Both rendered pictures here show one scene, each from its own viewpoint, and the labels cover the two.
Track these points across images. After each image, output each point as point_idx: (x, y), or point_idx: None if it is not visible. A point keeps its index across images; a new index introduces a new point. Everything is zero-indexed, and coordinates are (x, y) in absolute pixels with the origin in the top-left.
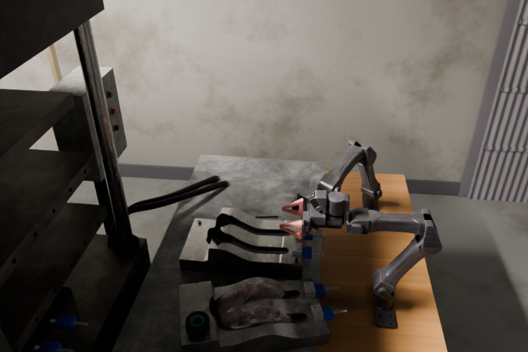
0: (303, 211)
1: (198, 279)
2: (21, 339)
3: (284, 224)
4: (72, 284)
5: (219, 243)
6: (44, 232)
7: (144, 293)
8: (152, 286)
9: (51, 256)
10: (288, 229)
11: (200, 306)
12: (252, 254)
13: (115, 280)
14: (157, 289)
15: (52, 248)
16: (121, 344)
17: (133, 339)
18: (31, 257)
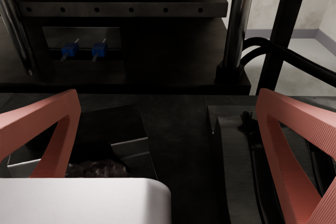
0: (135, 191)
1: (192, 144)
2: (38, 6)
3: (56, 95)
4: (168, 57)
5: (236, 127)
6: None
7: (158, 99)
8: (170, 102)
9: None
10: (60, 153)
11: (90, 132)
12: (251, 204)
13: (177, 78)
14: (165, 108)
15: None
16: (86, 97)
17: (91, 104)
18: None
